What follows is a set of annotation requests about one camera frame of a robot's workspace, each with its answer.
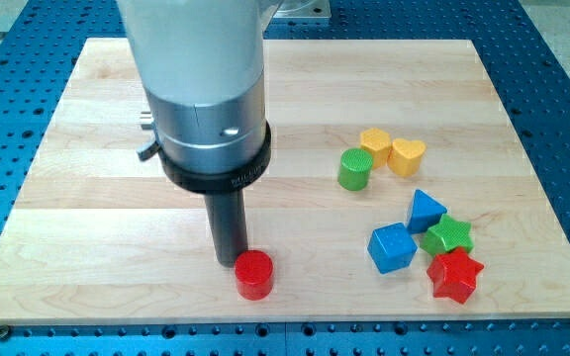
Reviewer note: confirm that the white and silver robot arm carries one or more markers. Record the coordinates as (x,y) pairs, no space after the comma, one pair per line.
(201,66)

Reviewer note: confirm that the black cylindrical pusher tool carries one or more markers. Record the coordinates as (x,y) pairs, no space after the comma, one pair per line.
(223,198)

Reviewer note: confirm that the green cylinder block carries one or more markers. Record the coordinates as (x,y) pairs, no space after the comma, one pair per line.
(355,167)

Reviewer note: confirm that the red cylinder block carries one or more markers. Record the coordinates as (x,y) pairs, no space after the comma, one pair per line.
(254,274)

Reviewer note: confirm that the yellow hexagon block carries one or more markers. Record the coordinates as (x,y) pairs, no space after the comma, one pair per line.
(378,144)

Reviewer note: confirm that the light wooden board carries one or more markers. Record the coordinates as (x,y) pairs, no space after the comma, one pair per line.
(99,237)

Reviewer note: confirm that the yellow heart block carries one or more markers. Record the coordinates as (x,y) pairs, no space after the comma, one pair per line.
(406,156)

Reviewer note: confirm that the blue cube block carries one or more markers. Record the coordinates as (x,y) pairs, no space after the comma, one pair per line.
(391,247)

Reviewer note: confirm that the blue triangle block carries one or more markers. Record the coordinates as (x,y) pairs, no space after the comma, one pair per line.
(424,212)

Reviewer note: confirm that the green star block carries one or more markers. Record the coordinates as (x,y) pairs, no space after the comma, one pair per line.
(447,235)

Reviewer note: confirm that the red star block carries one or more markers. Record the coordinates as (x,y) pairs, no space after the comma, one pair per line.
(454,275)

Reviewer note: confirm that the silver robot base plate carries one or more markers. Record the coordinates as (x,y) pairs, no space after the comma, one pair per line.
(304,9)

